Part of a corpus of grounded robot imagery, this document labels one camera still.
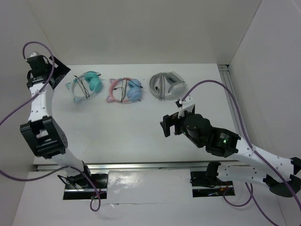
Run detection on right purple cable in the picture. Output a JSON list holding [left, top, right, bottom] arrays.
[[182, 80, 301, 226]]

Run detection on aluminium front rail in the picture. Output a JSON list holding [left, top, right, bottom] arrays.
[[36, 160, 254, 172]]

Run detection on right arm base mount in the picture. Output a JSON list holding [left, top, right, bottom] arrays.
[[190, 171, 235, 198]]

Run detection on aluminium rail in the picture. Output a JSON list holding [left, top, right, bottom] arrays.
[[36, 160, 254, 172], [218, 65, 250, 148]]

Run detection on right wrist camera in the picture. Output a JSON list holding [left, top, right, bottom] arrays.
[[175, 96, 195, 119]]

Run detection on aluminium right rail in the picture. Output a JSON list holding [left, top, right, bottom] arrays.
[[218, 65, 250, 148]]

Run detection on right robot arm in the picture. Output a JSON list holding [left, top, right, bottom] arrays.
[[160, 113, 301, 197]]

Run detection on grey white headphones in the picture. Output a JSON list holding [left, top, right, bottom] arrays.
[[149, 72, 187, 100]]

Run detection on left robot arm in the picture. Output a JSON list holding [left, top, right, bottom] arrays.
[[20, 52, 93, 188]]

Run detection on black headphone cable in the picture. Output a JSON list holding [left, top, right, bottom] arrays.
[[72, 73, 102, 99]]

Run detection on teal cat-ear headphones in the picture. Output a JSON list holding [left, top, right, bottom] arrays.
[[65, 71, 103, 103]]

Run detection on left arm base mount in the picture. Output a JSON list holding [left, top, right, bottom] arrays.
[[57, 173, 109, 200]]

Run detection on pink blue cat-ear headphones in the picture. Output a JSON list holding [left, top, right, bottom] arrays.
[[106, 77, 143, 104]]

